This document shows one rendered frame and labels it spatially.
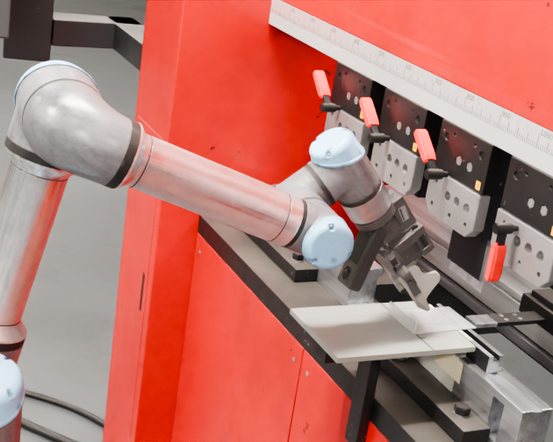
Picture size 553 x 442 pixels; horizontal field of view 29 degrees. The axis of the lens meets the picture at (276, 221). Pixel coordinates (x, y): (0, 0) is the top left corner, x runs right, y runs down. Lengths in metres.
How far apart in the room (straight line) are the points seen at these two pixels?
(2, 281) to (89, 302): 2.54
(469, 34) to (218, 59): 0.82
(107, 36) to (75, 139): 1.58
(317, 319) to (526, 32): 0.58
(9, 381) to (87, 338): 2.33
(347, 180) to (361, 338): 0.28
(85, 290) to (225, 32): 1.95
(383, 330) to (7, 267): 0.64
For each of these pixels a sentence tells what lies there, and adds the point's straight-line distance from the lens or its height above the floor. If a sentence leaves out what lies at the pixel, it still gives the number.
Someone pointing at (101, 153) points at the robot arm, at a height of 1.34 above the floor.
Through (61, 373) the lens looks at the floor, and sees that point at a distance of 3.65.
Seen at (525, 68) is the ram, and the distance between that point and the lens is 1.71.
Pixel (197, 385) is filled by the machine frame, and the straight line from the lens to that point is 2.66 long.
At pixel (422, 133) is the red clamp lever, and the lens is 1.87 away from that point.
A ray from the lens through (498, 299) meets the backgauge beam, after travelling 2.21.
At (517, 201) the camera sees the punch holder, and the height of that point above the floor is 1.28.
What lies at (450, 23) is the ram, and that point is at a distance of 1.88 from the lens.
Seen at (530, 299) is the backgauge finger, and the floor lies 1.02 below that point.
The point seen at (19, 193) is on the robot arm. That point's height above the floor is 1.23.
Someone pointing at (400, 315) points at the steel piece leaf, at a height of 1.01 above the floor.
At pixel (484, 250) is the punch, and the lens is 1.84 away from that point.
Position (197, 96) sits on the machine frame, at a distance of 2.50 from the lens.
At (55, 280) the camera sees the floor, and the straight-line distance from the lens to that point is 4.31.
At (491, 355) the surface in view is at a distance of 1.84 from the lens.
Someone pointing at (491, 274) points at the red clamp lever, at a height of 1.17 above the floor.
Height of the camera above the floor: 1.77
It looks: 20 degrees down
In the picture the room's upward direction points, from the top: 9 degrees clockwise
